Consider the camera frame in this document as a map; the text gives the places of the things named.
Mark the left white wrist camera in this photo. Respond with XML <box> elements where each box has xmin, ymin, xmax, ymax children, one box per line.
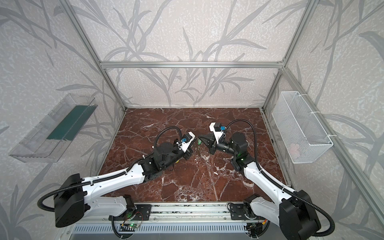
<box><xmin>177</xmin><ymin>132</ymin><xmax>196</xmax><ymax>153</ymax></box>

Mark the pink object in basket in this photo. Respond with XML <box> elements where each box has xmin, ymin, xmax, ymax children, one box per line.
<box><xmin>288</xmin><ymin>143</ymin><xmax>301</xmax><ymax>160</ymax></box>

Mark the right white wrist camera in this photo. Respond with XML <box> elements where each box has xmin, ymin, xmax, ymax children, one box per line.
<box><xmin>209</xmin><ymin>122</ymin><xmax>227</xmax><ymax>144</ymax></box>

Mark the green circuit board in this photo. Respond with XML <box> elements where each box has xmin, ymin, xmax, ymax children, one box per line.
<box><xmin>120</xmin><ymin>223</ymin><xmax>141</xmax><ymax>232</ymax></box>

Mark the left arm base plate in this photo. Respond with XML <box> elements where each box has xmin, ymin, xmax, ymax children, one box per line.
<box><xmin>114</xmin><ymin>204</ymin><xmax>152</xmax><ymax>222</ymax></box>

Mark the clear plastic wall tray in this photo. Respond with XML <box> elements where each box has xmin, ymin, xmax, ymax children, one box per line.
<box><xmin>9</xmin><ymin>94</ymin><xmax>98</xmax><ymax>163</ymax></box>

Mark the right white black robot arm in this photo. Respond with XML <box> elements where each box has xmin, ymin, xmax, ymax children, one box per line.
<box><xmin>199</xmin><ymin>132</ymin><xmax>321</xmax><ymax>240</ymax></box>

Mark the right black corrugated cable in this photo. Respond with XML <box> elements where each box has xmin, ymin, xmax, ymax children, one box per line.
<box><xmin>225</xmin><ymin>118</ymin><xmax>336</xmax><ymax>238</ymax></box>

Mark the white wire mesh basket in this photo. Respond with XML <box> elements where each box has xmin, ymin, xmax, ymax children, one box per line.
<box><xmin>272</xmin><ymin>91</ymin><xmax>333</xmax><ymax>164</ymax></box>

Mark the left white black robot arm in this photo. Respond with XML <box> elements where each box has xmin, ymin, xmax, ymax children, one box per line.
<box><xmin>54</xmin><ymin>142</ymin><xmax>193</xmax><ymax>228</ymax></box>

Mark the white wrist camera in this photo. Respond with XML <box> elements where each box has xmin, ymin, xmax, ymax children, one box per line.
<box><xmin>209</xmin><ymin>122</ymin><xmax>227</xmax><ymax>144</ymax></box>
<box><xmin>177</xmin><ymin>132</ymin><xmax>196</xmax><ymax>153</ymax></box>

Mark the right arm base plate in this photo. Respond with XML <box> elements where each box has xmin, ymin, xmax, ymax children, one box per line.
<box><xmin>227</xmin><ymin>203</ymin><xmax>257</xmax><ymax>220</ymax></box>

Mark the aluminium mounting rail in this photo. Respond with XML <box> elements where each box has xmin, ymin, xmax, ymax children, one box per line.
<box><xmin>82</xmin><ymin>196</ymin><xmax>272</xmax><ymax>223</ymax></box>

